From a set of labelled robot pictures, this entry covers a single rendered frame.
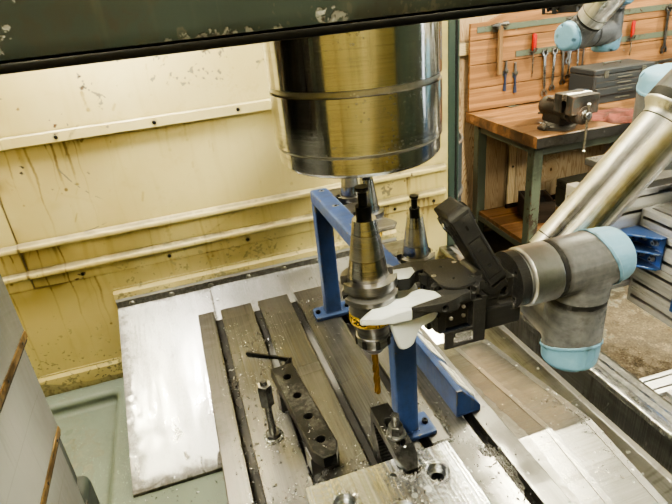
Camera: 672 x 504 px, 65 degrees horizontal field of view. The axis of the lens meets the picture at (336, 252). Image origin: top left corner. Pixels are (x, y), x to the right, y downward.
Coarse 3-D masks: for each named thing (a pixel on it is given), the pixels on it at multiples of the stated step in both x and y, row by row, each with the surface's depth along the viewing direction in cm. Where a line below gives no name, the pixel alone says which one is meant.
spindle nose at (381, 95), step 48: (288, 48) 42; (336, 48) 41; (384, 48) 41; (432, 48) 44; (288, 96) 45; (336, 96) 43; (384, 96) 42; (432, 96) 45; (288, 144) 47; (336, 144) 44; (384, 144) 44; (432, 144) 48
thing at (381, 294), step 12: (396, 276) 58; (348, 288) 57; (360, 288) 56; (372, 288) 56; (384, 288) 56; (396, 288) 59; (348, 300) 58; (360, 300) 57; (372, 300) 57; (384, 300) 57
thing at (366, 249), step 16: (352, 224) 55; (368, 224) 55; (352, 240) 56; (368, 240) 55; (352, 256) 56; (368, 256) 56; (384, 256) 57; (352, 272) 57; (368, 272) 56; (384, 272) 57
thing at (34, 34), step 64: (0, 0) 29; (64, 0) 30; (128, 0) 31; (192, 0) 32; (256, 0) 33; (320, 0) 34; (384, 0) 35; (448, 0) 37; (512, 0) 38; (576, 0) 40; (0, 64) 30; (64, 64) 31
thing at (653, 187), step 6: (594, 156) 144; (600, 156) 144; (588, 162) 143; (594, 162) 141; (660, 174) 128; (666, 174) 127; (654, 180) 125; (660, 180) 125; (666, 180) 126; (648, 186) 125; (654, 186) 126; (660, 186) 132; (666, 186) 134; (642, 192) 132; (648, 192) 132; (654, 192) 133
